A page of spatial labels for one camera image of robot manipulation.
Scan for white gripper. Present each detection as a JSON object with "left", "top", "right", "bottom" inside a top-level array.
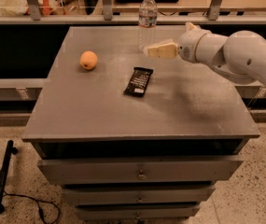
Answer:
[{"left": 147, "top": 22, "right": 210, "bottom": 63}]

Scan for clear plastic water bottle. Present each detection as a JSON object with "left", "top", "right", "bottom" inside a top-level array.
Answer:
[{"left": 138, "top": 0, "right": 158, "bottom": 50}]

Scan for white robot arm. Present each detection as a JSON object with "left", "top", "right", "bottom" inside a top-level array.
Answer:
[{"left": 143, "top": 22, "right": 266, "bottom": 87}]

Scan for black snack bar wrapper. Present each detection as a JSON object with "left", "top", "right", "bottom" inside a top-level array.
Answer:
[{"left": 123, "top": 67, "right": 153, "bottom": 97}]

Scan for orange fruit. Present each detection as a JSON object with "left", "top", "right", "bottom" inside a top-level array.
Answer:
[{"left": 79, "top": 51, "right": 98, "bottom": 70}]

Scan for grey drawer cabinet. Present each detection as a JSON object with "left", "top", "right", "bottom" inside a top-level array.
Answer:
[{"left": 23, "top": 27, "right": 259, "bottom": 220}]

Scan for middle grey drawer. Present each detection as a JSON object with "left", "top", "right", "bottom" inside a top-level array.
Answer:
[{"left": 63, "top": 184, "right": 215, "bottom": 205}]

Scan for grey drawer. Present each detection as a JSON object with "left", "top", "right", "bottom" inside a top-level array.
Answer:
[
  {"left": 63, "top": 184, "right": 215, "bottom": 205},
  {"left": 76, "top": 203, "right": 200, "bottom": 220},
  {"left": 38, "top": 156, "right": 242, "bottom": 185}
]

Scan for top grey drawer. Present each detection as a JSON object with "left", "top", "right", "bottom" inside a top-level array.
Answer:
[{"left": 38, "top": 156, "right": 242, "bottom": 185}]

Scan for bottom grey drawer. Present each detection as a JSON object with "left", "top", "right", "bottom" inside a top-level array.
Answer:
[{"left": 76, "top": 203, "right": 200, "bottom": 220}]

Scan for black stand leg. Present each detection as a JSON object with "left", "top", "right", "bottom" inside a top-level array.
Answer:
[{"left": 0, "top": 140, "right": 18, "bottom": 214}]

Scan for grey metal rail frame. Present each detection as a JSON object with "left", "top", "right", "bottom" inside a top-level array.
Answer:
[{"left": 0, "top": 0, "right": 266, "bottom": 24}]

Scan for black floor cable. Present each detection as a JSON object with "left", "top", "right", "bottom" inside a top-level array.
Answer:
[{"left": 0, "top": 168, "right": 61, "bottom": 224}]

